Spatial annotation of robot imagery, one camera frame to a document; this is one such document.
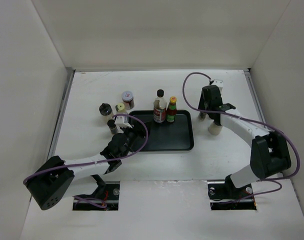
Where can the yellow-cap red sauce bottle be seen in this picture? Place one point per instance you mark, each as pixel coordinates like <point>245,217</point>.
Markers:
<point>171,110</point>

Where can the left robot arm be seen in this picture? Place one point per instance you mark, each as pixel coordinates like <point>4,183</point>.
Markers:
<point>50,183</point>

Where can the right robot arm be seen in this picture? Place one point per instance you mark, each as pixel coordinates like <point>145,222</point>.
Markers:
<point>269,153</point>

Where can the small dark pepper bottle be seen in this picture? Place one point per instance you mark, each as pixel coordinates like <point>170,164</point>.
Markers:
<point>112,126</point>

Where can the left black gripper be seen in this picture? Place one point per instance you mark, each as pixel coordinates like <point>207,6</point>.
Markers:
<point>138,130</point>

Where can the black plastic tray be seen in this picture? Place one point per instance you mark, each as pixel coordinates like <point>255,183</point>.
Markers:
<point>166,136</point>

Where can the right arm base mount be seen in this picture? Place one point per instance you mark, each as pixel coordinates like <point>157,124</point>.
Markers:
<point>222,199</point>

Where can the tall black-cap sauce bottle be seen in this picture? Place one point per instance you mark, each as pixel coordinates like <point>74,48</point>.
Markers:
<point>159,107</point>

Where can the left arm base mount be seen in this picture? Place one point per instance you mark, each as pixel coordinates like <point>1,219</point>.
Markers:
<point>105,197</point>

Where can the black-cap shaker jar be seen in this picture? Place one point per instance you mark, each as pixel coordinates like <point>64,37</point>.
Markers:
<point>106,111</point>

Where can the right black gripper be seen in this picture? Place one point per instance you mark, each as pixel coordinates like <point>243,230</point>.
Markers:
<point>201,106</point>

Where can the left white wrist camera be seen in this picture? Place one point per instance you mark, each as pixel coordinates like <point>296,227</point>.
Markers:
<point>122,121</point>

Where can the small black-cap spice bottle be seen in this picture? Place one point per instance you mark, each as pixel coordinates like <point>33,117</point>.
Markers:
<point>202,116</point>

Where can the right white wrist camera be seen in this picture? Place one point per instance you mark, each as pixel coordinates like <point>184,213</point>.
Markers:
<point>217,82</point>

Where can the red-label lid brown jar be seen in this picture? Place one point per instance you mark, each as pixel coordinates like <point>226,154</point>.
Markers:
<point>128,100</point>

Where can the silver-lid white powder jar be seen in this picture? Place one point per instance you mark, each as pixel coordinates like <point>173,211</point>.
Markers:
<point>215,128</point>

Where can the yellow-cap white powder jar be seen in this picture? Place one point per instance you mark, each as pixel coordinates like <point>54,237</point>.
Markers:
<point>121,109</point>

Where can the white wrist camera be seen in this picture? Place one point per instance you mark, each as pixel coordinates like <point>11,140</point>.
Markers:
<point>122,121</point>
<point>217,82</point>

